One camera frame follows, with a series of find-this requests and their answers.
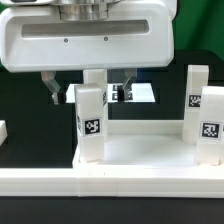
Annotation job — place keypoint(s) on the white marker base plate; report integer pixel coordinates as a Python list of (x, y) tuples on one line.
[(139, 92)]

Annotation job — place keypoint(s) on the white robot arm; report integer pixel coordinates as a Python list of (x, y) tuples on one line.
[(48, 36)]

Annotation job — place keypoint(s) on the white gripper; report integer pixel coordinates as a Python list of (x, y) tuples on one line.
[(60, 35)]

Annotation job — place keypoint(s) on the white desk top tray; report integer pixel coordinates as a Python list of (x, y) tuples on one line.
[(142, 144)]

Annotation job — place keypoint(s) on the white block left edge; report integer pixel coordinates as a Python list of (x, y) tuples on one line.
[(3, 131)]

